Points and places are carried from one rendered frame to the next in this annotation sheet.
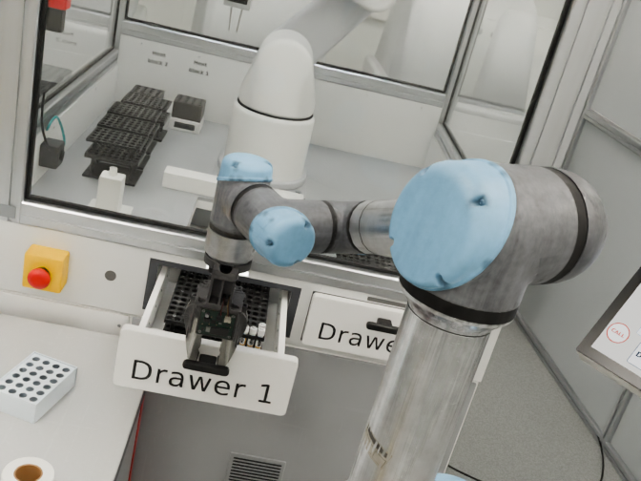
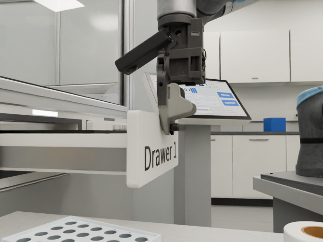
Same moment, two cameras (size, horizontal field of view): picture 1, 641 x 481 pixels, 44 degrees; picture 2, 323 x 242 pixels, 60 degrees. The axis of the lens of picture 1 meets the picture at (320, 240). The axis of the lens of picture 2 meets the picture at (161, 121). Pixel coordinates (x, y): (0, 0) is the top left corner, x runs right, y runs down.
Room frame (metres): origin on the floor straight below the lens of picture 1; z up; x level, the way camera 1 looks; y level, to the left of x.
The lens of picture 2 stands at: (0.89, 0.63, 0.90)
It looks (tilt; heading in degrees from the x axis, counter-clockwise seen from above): 2 degrees up; 291
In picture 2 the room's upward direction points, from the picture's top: straight up
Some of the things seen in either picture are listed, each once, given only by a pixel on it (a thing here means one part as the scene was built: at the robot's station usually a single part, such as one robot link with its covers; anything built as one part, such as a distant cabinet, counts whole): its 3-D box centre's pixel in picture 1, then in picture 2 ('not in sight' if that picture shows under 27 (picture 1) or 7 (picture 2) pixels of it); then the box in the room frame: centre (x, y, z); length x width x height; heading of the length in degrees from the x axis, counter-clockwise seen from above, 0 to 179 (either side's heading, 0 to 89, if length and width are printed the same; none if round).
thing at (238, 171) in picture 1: (242, 195); not in sight; (1.05, 0.12, 1.20); 0.09 x 0.08 x 0.11; 36
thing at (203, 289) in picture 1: (220, 292); (180, 53); (1.05, 0.13, 1.04); 0.09 x 0.08 x 0.12; 6
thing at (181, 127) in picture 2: (206, 363); (172, 127); (1.06, 0.13, 0.91); 0.07 x 0.04 x 0.01; 96
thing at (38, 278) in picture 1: (39, 277); not in sight; (1.24, 0.48, 0.88); 0.04 x 0.03 x 0.04; 96
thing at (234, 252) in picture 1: (233, 243); (176, 12); (1.05, 0.12, 1.12); 0.08 x 0.08 x 0.05
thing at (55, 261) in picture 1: (45, 269); not in sight; (1.27, 0.48, 0.88); 0.07 x 0.05 x 0.07; 96
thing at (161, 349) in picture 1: (205, 370); (159, 144); (1.09, 0.13, 0.87); 0.29 x 0.02 x 0.11; 96
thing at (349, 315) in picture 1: (379, 332); (111, 139); (1.36, -0.16, 0.87); 0.29 x 0.02 x 0.11; 96
